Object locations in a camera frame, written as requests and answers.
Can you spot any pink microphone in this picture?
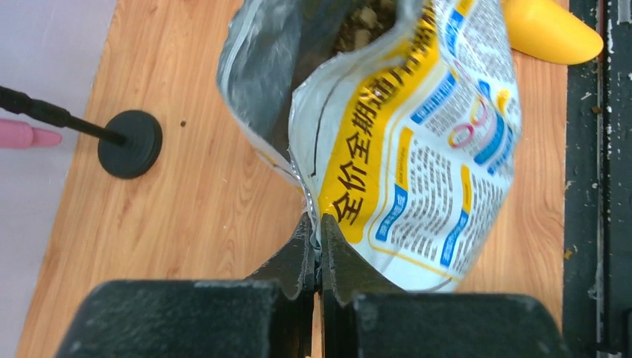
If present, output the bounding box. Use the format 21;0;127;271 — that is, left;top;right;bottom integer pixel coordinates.
1;119;62;149

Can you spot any black microphone stand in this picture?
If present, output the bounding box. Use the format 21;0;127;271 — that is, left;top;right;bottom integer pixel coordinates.
1;87;162;179

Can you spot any pet food bag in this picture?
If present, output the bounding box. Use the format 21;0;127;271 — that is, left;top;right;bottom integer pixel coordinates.
217;1;522;292

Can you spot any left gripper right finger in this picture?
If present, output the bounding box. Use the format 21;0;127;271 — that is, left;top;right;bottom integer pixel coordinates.
320;214;571;357

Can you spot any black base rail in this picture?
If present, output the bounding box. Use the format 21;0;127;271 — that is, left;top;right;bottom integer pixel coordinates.
562;1;631;357

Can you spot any yellow plastic scoop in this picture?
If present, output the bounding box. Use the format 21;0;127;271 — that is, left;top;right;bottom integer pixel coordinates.
500;0;604;66

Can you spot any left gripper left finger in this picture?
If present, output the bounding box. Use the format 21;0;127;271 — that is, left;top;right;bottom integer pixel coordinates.
56;215;315;357

